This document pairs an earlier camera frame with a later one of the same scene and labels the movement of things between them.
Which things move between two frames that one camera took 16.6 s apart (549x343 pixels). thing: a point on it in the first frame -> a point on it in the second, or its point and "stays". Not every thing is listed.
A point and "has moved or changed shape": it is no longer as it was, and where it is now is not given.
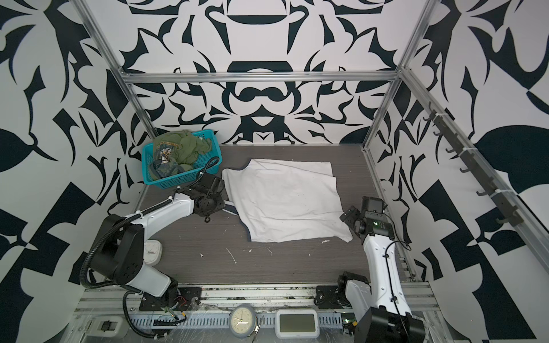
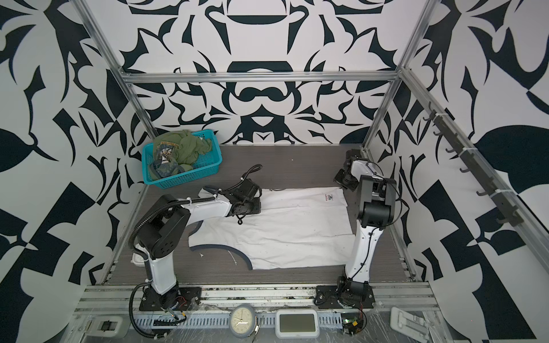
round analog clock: x=242 y=321 stays
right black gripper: x=352 y=215 -> x=339 y=179
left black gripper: x=221 y=198 -> x=258 y=206
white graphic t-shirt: x=287 y=200 has moved or changed shape
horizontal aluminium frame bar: x=261 y=77 stays
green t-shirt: x=174 y=151 stays
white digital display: x=297 y=324 stays
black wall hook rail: x=505 y=206 stays
